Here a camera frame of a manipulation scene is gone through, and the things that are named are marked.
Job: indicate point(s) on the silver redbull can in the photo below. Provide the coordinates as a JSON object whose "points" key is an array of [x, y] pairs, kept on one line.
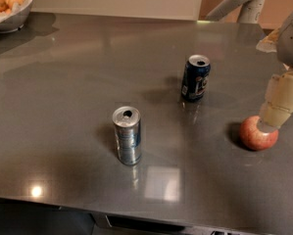
{"points": [[127, 124]]}

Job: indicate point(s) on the orange fruit middle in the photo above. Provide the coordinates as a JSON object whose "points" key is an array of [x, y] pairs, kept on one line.
{"points": [[11, 3]]}

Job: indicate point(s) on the blue pepsi can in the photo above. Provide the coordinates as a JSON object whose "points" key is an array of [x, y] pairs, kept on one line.
{"points": [[195, 78]]}

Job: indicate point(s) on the white fruit bowl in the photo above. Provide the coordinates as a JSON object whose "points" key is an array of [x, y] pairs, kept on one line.
{"points": [[13, 19]]}

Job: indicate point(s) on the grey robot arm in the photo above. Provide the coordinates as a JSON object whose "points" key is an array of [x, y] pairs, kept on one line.
{"points": [[250, 11]]}

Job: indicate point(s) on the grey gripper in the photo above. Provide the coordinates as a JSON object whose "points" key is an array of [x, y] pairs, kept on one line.
{"points": [[291, 39]]}

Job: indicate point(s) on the red apple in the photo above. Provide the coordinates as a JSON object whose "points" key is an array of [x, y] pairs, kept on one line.
{"points": [[253, 138]]}

